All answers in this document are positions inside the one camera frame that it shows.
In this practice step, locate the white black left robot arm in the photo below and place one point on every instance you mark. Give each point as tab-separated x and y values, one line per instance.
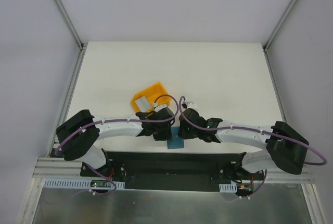
77	135

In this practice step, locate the aluminium frame rail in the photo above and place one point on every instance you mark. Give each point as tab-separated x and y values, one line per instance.
281	21
69	24

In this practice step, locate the aluminium frame rail right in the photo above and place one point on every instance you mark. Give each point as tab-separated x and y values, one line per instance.
281	21

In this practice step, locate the white slotted cable duct left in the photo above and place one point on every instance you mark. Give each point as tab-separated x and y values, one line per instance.
82	184

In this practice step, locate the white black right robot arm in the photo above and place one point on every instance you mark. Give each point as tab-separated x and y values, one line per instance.
280	145

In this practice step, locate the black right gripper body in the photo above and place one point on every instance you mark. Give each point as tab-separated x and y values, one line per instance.
184	132

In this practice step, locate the white slotted cable duct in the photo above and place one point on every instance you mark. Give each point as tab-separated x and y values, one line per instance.
82	184
228	188

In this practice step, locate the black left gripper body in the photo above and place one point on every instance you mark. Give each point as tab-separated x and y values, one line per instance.
163	134

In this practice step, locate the stack of white cards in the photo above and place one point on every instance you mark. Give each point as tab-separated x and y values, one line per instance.
143	104

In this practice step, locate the blue leather card holder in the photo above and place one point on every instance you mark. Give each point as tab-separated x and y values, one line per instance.
175	142

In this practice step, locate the aluminium frame rail left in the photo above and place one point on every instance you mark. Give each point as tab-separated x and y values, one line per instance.
69	24

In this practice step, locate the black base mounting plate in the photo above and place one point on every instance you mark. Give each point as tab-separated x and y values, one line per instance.
175	171

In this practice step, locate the yellow plastic bin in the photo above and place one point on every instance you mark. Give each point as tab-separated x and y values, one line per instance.
151	93

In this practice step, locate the white slotted cable duct right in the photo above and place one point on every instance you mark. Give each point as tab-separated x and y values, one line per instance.
228	188

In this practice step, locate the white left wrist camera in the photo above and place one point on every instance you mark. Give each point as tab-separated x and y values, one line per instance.
157	107

